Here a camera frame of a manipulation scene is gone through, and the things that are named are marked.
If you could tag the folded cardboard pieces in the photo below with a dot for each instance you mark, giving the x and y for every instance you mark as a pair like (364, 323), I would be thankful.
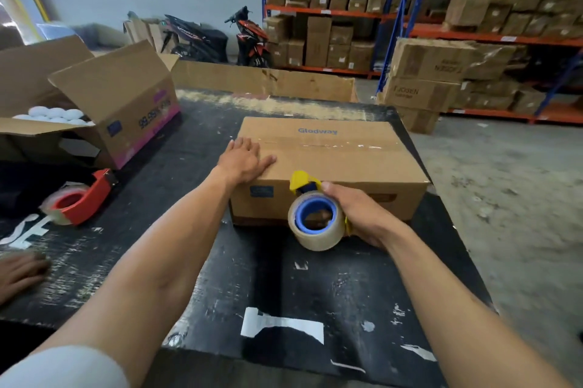
(143, 32)

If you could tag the row of shelved cardboard boxes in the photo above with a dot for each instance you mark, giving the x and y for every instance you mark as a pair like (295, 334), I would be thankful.
(319, 43)

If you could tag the flat brown cardboard sheet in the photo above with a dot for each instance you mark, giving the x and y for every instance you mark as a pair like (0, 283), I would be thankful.
(255, 80)

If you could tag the brown cardboard box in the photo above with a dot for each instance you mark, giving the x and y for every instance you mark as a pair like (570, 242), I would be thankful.
(332, 155)

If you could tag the person's right forearm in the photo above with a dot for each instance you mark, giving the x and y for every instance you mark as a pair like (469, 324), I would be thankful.
(455, 310)

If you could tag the open cardboard box pink stripe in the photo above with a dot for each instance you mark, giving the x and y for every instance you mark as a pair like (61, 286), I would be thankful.
(118, 96)

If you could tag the wide blue orange shelf rack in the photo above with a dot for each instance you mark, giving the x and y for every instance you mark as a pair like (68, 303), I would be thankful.
(478, 34)

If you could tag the person's right hand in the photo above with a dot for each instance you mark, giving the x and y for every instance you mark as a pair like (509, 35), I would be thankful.
(364, 219)

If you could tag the long printed cardboard box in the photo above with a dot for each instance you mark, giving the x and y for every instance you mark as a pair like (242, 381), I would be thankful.
(419, 93)

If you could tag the row of crumpled cardboard boxes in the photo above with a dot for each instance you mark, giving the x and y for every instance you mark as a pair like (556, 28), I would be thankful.
(496, 82)

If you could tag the large printed cardboard box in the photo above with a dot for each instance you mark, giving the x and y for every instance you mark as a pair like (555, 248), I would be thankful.
(432, 59)

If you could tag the yellow blue tape dispenser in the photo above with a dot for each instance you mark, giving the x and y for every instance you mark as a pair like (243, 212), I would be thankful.
(319, 230)

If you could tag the white sleeve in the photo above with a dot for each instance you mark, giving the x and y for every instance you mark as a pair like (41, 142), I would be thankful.
(68, 369)

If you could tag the person's left hand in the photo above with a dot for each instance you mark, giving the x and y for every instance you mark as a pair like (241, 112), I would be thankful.
(239, 163)

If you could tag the red tape dispenser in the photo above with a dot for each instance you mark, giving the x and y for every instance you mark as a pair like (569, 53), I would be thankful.
(84, 203)

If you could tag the red black motorcycle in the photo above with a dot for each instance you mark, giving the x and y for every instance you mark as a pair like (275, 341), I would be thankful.
(250, 39)

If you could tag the small plain cardboard box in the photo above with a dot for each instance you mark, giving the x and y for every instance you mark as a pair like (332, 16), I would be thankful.
(416, 120)

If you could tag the person's right thumb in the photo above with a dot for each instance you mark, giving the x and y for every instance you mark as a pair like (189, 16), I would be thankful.
(333, 190)

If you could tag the person's left forearm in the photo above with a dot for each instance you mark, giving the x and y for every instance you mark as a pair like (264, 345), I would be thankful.
(150, 273)

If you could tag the person's left thumb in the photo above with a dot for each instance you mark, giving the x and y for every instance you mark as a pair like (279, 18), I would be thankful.
(266, 162)

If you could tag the narrow blue orange shelf rack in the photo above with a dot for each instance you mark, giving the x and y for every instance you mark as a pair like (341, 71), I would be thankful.
(328, 14)

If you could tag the group of white round items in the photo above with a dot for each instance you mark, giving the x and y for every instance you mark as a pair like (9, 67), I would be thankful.
(54, 114)

